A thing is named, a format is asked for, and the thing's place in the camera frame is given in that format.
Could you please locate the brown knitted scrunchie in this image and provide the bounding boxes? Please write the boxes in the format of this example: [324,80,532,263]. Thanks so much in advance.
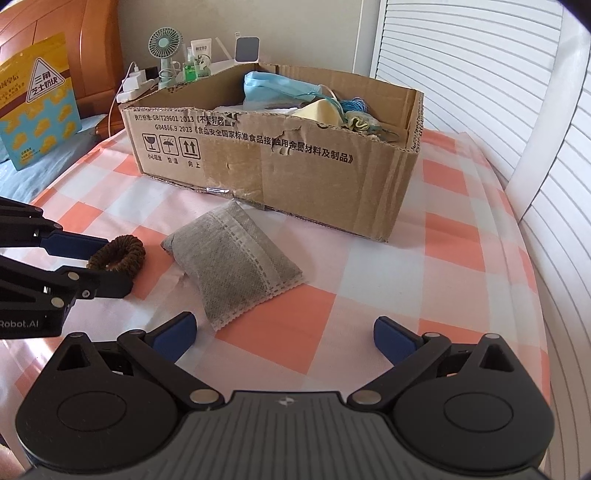
[86,235,146,280]

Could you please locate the white cloth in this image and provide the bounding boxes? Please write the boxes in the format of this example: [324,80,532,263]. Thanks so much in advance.
[214,104,245,112]

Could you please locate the blue embroidered sachet pouch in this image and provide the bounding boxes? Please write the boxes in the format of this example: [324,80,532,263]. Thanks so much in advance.
[329,97,401,143]

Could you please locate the yellow cloth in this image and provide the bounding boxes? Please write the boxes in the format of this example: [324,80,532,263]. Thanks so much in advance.
[291,99,346,127]

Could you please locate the blue surgical face mask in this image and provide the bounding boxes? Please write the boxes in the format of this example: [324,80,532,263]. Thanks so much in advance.
[243,71,342,110]

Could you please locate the blue bed sheet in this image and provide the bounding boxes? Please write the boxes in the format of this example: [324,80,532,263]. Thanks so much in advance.
[0,115,105,204]

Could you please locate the red white checkered tablecloth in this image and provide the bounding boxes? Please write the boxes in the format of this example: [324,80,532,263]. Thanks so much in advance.
[0,126,553,462]

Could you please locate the yellow blue snack bag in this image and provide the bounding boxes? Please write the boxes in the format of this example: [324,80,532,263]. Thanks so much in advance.
[1,33,81,170]

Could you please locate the wooden nightstand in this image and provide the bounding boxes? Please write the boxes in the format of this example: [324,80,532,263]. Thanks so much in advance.
[95,90,124,140]

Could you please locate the white power strip with charger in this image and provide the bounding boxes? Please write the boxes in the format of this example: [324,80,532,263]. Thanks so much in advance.
[115,62,157,104]

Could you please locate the wooden bed headboard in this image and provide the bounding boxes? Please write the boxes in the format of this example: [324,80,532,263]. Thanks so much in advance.
[1,0,123,118]

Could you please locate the open cardboard box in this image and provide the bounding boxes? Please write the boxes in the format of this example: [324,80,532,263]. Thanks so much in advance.
[120,64,424,241]

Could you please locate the green spray bottle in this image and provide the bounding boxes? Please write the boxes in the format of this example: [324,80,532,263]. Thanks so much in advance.
[183,46,197,83]

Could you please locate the green desk fan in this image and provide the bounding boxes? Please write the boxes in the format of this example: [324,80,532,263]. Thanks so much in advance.
[147,27,182,89]

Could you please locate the green tube with white card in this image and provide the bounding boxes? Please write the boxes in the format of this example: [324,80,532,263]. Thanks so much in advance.
[194,53,211,79]

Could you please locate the white wifi router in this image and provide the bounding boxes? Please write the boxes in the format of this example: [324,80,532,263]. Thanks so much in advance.
[205,37,238,75]

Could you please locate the white cosmetic tube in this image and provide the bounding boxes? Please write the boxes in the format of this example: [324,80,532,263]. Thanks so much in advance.
[190,38,212,58]

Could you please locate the white louvered closet doors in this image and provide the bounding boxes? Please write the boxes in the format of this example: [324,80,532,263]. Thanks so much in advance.
[353,1,590,479]

